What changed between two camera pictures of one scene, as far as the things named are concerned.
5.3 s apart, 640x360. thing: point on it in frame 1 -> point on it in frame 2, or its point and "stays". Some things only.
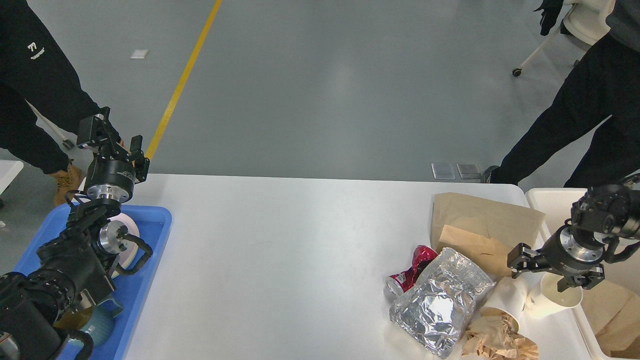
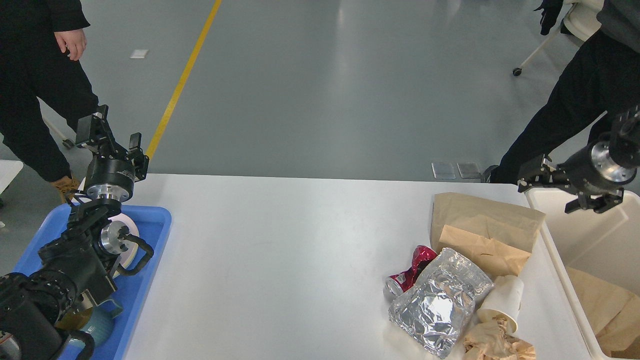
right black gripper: x=565 y=253 -> x=593 y=171
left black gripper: x=111 y=177 stays
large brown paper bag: x=614 y=313 stays
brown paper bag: x=482 y=230 stays
